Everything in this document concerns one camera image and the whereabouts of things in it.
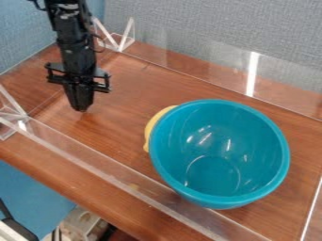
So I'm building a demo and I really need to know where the blue plastic bowl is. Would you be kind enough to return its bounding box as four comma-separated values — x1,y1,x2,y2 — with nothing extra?
148,99,290,210

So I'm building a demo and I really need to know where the clear acrylic back barrier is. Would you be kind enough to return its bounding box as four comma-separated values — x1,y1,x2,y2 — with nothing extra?
124,28,322,121

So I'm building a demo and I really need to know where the clear acrylic left bracket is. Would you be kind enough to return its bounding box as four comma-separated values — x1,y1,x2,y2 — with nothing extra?
0,84,31,140

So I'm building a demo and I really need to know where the clear acrylic barrier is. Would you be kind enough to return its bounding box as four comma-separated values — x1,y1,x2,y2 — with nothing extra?
124,28,322,121
0,118,270,241

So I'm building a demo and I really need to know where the clear acrylic corner bracket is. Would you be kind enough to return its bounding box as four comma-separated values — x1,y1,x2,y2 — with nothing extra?
92,17,135,53

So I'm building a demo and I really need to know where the clear acrylic front barrier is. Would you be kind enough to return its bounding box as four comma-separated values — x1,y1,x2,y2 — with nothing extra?
0,118,270,241

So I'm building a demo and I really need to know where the yellow object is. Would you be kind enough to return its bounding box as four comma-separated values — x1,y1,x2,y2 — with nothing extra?
143,105,176,153

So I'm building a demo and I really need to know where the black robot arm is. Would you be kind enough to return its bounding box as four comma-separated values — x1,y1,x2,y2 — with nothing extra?
30,0,111,112

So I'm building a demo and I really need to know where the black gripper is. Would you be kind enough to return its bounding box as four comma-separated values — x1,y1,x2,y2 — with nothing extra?
46,43,111,111

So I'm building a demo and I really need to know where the white device under table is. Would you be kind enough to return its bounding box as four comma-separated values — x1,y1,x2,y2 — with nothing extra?
51,206,108,241

